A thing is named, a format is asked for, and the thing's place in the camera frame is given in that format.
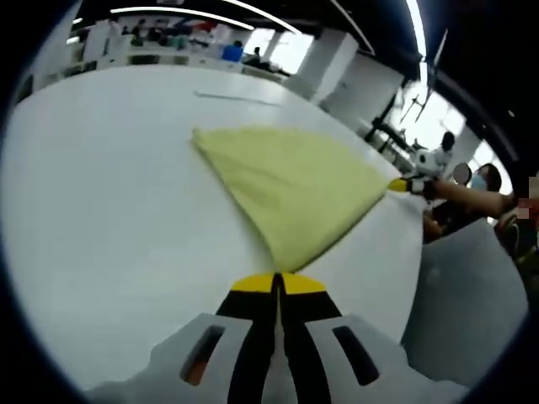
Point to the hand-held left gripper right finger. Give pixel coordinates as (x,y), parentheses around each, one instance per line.
(337,366)

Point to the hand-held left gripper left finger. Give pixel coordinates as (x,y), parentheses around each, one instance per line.
(198,362)

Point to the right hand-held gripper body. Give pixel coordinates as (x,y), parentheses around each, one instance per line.
(427,162)

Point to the yellow blue black garment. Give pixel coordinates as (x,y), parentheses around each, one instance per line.
(295,189)

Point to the ceiling light strip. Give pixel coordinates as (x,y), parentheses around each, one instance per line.
(265,16)
(181,16)
(417,38)

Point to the white counter cabinet row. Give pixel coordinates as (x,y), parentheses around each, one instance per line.
(202,61)

